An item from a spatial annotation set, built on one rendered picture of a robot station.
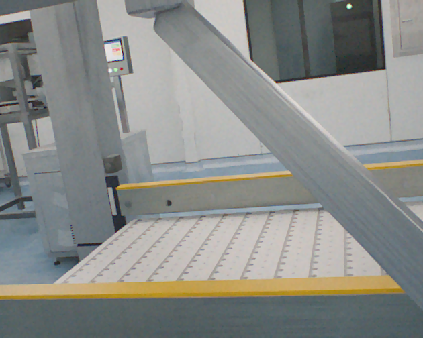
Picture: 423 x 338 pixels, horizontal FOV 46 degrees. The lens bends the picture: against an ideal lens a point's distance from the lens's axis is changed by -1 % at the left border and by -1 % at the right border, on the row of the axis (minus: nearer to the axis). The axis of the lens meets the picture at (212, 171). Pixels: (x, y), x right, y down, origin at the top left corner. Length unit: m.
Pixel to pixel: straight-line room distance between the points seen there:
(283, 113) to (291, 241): 0.24
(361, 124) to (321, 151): 5.36
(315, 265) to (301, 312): 0.12
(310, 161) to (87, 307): 0.17
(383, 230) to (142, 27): 5.75
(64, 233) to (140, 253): 2.85
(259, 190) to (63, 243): 2.85
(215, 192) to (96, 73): 0.20
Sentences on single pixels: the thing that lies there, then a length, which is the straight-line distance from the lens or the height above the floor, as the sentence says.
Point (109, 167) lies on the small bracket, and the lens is 0.60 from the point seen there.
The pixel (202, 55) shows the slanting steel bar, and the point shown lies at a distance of 0.25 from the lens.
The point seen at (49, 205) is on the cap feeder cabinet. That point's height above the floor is 0.41.
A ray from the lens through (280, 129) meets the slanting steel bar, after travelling 0.22.
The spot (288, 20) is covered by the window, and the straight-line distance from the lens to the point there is 5.55.
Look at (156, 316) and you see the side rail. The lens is 0.30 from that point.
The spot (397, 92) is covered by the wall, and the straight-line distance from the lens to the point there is 5.56.
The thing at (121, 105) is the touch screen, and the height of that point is 0.95.
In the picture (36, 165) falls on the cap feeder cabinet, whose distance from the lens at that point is 3.28.
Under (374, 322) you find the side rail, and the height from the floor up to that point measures 0.96.
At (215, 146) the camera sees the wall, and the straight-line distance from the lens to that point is 5.75.
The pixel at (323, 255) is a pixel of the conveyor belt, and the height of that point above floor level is 0.94.
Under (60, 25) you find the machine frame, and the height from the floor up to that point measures 1.17.
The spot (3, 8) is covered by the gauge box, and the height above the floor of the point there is 1.15.
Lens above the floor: 1.10
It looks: 11 degrees down
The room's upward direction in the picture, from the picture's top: 8 degrees counter-clockwise
